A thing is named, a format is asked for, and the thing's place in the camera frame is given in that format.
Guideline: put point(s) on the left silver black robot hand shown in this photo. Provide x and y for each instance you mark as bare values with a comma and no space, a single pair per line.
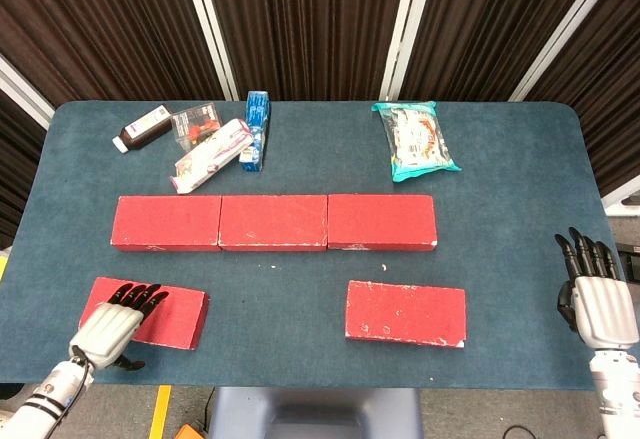
107,331

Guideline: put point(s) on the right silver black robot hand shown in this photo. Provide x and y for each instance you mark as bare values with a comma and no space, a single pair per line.
605,309

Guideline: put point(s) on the red brick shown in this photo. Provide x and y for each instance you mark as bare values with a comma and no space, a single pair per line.
405,311
272,221
180,316
380,221
165,221

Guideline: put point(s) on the black box device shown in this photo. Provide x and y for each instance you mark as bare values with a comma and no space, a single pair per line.
631,261

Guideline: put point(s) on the yellow floor tape strip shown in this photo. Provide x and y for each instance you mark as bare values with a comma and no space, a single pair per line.
160,411

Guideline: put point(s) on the orange object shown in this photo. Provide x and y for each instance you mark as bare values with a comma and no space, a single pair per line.
189,432

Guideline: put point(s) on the blue felt table cover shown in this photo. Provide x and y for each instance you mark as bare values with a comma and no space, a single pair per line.
280,309

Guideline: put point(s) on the brown medicine bottle white cap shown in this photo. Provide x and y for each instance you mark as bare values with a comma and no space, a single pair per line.
145,129

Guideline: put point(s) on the white pink toothpaste box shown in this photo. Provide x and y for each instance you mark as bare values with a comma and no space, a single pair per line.
212,154

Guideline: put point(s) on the clear plastic blister package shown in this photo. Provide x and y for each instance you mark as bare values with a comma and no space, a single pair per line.
192,124

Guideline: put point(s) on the teal snack bag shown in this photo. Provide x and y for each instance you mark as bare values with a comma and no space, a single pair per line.
415,141

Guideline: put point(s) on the blue carton box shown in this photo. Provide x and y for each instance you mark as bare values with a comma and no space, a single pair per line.
257,124

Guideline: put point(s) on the white partition frame post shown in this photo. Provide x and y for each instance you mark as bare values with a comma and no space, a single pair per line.
402,34
212,34
622,198
565,34
25,86

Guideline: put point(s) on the grey blue robot pedestal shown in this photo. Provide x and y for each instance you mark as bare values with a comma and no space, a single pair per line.
315,414

